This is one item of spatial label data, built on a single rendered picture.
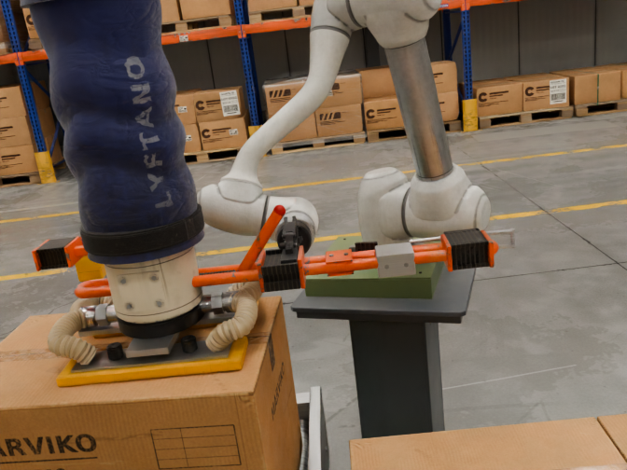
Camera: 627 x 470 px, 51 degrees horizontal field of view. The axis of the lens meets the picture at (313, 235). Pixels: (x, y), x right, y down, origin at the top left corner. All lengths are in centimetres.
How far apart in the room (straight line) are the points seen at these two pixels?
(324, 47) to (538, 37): 867
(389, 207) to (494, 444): 69
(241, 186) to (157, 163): 40
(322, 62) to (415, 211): 49
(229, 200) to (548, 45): 898
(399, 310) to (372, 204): 32
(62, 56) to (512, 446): 124
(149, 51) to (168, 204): 26
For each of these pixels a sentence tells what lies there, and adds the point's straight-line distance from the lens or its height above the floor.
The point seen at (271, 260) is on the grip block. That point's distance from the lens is 125.
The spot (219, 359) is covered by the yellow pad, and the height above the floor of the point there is 97.
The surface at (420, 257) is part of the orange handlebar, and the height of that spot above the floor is 109.
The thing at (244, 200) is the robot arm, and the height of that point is 115.
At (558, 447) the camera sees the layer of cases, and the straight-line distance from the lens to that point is 165.
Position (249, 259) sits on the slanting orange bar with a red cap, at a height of 111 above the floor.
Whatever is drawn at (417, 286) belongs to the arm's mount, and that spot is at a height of 79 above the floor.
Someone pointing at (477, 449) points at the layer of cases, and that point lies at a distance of 163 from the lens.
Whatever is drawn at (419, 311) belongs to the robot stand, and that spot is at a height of 75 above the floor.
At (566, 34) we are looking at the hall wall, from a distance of 1036.
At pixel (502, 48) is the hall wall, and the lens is 1005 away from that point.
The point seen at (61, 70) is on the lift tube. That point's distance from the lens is 116.
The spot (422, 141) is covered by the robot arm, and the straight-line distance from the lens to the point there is 172.
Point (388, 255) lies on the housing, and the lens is 121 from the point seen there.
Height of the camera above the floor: 152
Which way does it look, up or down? 18 degrees down
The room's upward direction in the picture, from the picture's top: 7 degrees counter-clockwise
